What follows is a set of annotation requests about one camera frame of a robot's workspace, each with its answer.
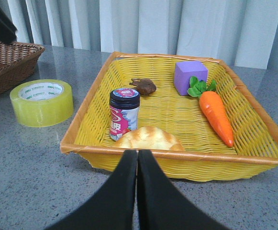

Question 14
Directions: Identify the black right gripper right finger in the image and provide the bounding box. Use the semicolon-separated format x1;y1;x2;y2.
137;150;228;230

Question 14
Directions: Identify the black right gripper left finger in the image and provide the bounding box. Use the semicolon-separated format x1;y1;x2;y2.
48;150;138;230

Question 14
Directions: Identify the yellow tape roll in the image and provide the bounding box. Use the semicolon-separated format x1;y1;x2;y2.
10;79;74;127

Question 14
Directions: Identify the brown wicker basket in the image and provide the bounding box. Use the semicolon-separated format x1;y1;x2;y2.
0;42;45;94

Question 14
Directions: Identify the toy bread loaf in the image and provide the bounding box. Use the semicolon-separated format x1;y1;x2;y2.
112;126;185;151

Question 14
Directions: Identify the yellow wicker basket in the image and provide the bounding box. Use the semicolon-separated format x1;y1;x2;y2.
60;52;278;182

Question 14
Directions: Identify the pink labelled black-lid bottle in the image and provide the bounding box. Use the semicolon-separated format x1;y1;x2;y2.
109;88;140;141

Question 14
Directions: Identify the orange toy carrot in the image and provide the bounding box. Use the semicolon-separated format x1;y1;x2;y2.
188;76;234;148

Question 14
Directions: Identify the brown toy animal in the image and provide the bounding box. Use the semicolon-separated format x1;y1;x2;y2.
129;78;156;96

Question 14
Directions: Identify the purple foam cube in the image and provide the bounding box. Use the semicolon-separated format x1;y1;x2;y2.
174;61;209;96

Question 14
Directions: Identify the white pleated curtain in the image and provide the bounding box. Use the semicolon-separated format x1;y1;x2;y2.
0;0;278;70

